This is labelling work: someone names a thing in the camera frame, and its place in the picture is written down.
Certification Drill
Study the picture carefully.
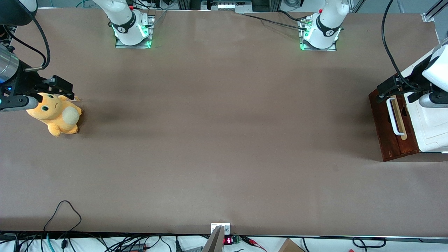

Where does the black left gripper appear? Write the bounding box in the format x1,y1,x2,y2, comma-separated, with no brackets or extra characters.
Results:
377,56,434,103

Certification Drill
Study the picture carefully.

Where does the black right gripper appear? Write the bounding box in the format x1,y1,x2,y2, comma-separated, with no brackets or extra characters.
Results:
0,62,75,104

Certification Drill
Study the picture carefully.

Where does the tan wooden handle strip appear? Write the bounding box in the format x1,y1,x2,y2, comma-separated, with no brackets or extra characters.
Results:
390,94,408,140

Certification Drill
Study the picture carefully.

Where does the white drawer handle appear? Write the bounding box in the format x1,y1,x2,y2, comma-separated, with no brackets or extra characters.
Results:
386,97,406,136

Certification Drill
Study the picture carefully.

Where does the brown wooden drawer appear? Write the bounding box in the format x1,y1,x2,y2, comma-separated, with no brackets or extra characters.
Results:
369,74,420,161

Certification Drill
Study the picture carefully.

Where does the white drawer cabinet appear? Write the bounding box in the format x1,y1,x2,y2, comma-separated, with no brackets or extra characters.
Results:
383,45,448,162

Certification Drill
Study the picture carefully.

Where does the orange plush toy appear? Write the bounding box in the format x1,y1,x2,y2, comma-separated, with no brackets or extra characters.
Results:
26,92,83,138

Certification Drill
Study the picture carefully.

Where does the brown cardboard box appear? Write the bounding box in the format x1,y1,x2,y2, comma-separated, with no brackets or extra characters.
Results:
278,238,305,252

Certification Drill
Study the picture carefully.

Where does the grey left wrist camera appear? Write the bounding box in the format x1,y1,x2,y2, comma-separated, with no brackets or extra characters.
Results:
418,93,448,108

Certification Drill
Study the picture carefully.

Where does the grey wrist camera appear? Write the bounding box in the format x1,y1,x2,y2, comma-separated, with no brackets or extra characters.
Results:
0,95,39,112
418,93,448,108

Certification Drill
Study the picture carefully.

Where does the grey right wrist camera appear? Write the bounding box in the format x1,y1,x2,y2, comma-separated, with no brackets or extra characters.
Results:
0,95,39,112

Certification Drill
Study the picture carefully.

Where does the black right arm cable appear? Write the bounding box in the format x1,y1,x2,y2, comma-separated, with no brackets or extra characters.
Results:
24,16,51,72

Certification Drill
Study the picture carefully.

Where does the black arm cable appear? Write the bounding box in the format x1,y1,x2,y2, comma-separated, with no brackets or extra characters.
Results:
24,16,51,72
381,0,420,92

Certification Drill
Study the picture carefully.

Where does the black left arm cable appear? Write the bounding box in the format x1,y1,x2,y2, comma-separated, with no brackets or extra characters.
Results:
381,0,420,92

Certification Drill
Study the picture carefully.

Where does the aluminium frame profile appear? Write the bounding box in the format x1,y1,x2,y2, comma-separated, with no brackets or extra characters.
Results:
422,0,448,23

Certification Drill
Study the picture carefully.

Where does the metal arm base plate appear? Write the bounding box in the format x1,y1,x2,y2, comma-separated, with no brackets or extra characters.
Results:
298,17,338,51
115,15,155,49

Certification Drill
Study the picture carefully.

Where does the thin black looped cable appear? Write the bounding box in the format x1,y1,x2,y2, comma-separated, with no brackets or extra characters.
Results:
44,200,82,232

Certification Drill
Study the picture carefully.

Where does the long black table cable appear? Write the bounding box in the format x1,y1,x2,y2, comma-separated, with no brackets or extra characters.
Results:
241,13,308,30

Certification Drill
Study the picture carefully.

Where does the grey metal mount bar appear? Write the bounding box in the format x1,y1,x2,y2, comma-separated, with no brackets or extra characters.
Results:
202,226,224,252

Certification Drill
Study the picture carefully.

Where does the white mount bracket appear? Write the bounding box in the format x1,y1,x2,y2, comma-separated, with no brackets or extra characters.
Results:
211,223,231,236

